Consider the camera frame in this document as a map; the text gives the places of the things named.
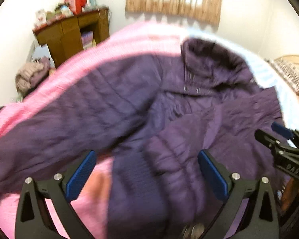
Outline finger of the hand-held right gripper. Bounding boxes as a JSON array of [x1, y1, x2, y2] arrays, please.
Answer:
[[254, 129, 290, 155], [271, 122, 299, 153]]

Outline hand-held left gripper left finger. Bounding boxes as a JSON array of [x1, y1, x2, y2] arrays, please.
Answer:
[[15, 150, 97, 239]]

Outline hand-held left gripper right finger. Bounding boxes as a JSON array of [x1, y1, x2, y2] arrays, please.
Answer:
[[197, 149, 279, 239]]

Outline purple quilted jacket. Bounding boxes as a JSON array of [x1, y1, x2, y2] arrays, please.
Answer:
[[0, 38, 289, 239]]

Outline patterned cushion cloth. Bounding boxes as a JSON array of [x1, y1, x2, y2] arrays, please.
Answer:
[[265, 59, 299, 93]]

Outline wicker chair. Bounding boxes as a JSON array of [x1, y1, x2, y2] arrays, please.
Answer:
[[273, 54, 299, 96]]

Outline pink and blue blanket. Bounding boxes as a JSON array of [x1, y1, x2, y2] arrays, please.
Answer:
[[0, 21, 299, 239]]

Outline mauve knitted cloth pile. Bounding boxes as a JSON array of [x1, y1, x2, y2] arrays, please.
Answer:
[[15, 57, 53, 95]]

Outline blue and white box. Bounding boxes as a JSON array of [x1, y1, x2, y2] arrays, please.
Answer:
[[30, 43, 52, 64]]

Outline stack of pastel books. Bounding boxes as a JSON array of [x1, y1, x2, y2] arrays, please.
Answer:
[[80, 31, 98, 51]]

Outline brown wooden cabinet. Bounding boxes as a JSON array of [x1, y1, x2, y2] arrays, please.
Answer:
[[32, 7, 110, 69]]

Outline assorted small boxes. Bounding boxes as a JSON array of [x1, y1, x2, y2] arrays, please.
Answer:
[[34, 0, 100, 29]]

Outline beige patterned curtain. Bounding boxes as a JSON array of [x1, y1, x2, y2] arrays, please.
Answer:
[[125, 0, 224, 26]]

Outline red bag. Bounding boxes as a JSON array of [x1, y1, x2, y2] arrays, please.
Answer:
[[64, 0, 88, 15]]

